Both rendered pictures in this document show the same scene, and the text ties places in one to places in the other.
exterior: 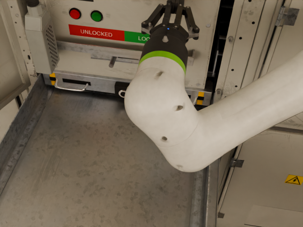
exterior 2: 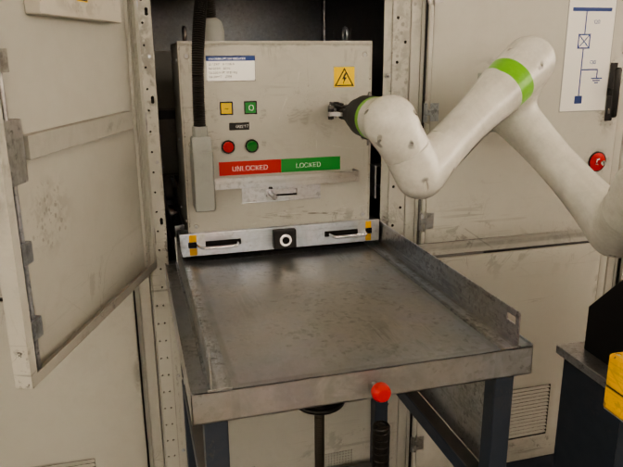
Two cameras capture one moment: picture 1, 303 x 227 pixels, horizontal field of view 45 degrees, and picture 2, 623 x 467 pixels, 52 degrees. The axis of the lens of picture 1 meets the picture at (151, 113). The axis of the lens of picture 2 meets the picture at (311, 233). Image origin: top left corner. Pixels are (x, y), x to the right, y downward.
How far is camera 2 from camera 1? 101 cm
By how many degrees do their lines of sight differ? 37
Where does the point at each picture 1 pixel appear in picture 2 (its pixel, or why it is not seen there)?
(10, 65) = (138, 234)
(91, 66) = (241, 217)
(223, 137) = (450, 146)
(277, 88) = (472, 104)
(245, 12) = not seen: hidden behind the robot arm
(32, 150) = (213, 296)
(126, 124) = (303, 267)
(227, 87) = (392, 210)
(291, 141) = (469, 267)
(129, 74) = (286, 217)
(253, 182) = not seen: hidden behind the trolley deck
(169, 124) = (413, 126)
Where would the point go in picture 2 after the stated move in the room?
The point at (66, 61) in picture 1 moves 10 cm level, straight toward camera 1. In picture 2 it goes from (210, 215) to (232, 222)
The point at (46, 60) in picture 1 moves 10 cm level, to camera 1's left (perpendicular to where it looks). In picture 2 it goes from (211, 189) to (170, 193)
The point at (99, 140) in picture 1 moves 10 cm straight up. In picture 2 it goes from (286, 279) to (285, 238)
